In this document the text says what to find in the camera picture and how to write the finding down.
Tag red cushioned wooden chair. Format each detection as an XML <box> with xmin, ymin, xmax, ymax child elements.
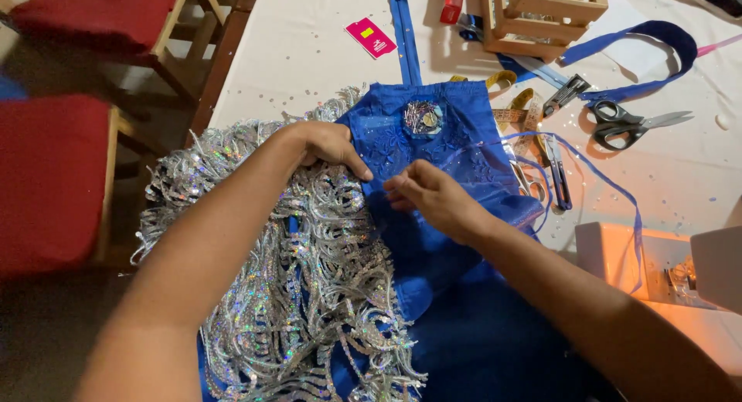
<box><xmin>0</xmin><ymin>0</ymin><xmax>262</xmax><ymax>110</ymax></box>
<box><xmin>0</xmin><ymin>95</ymin><xmax>169</xmax><ymax>281</ymax></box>

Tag blue thread snips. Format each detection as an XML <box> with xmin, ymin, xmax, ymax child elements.
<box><xmin>542</xmin><ymin>134</ymin><xmax>574</xmax><ymax>211</ymax></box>

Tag white paper sheet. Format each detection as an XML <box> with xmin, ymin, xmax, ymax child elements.
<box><xmin>571</xmin><ymin>0</ymin><xmax>676</xmax><ymax>83</ymax></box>

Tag yellow measuring tape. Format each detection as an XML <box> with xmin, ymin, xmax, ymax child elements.
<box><xmin>449</xmin><ymin>70</ymin><xmax>548</xmax><ymax>159</ymax></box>

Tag blue dress with silver sequin fringe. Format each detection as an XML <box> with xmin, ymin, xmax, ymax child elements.
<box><xmin>130</xmin><ymin>80</ymin><xmax>627</xmax><ymax>402</ymax></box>

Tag round pin holder with pins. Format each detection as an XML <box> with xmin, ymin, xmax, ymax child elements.
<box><xmin>403</xmin><ymin>99</ymin><xmax>446</xmax><ymax>139</ymax></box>

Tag white sewing machine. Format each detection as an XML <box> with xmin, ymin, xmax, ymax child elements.
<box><xmin>574</xmin><ymin>219</ymin><xmax>742</xmax><ymax>380</ymax></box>

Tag wide blue fabric strap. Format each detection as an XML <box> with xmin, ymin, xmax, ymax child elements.
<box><xmin>559</xmin><ymin>20</ymin><xmax>699</xmax><ymax>107</ymax></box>

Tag pink paper tag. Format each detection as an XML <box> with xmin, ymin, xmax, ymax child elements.
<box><xmin>344</xmin><ymin>17</ymin><xmax>398</xmax><ymax>60</ymax></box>

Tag black handled scissors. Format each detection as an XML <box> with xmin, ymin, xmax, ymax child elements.
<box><xmin>590</xmin><ymin>99</ymin><xmax>695</xmax><ymax>152</ymax></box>

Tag person's right hand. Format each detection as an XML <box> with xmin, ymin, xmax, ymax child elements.
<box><xmin>383</xmin><ymin>160</ymin><xmax>494</xmax><ymax>245</ymax></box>

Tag red box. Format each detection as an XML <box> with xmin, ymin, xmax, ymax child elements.
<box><xmin>439</xmin><ymin>0</ymin><xmax>467</xmax><ymax>25</ymax></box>

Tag blue metal clip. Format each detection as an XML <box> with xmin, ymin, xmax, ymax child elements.
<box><xmin>457</xmin><ymin>14</ymin><xmax>485</xmax><ymax>42</ymax></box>

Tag pink ribbon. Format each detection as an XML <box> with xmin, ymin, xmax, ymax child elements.
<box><xmin>696</xmin><ymin>34</ymin><xmax>742</xmax><ymax>58</ymax></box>

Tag thin blue ribbon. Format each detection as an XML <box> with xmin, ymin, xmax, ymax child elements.
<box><xmin>452</xmin><ymin>132</ymin><xmax>644</xmax><ymax>295</ymax></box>

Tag light blue zipper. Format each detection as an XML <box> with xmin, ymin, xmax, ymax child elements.
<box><xmin>499</xmin><ymin>53</ymin><xmax>572</xmax><ymax>90</ymax></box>

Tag small silver scissors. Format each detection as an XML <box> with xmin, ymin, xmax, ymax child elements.
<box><xmin>509</xmin><ymin>158</ymin><xmax>547</xmax><ymax>203</ymax></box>

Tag wooden slatted crate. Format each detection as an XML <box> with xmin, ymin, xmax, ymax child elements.
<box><xmin>480</xmin><ymin>0</ymin><xmax>609</xmax><ymax>61</ymax></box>

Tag person's left hand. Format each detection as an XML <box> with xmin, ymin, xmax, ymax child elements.
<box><xmin>277</xmin><ymin>121</ymin><xmax>374</xmax><ymax>182</ymax></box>

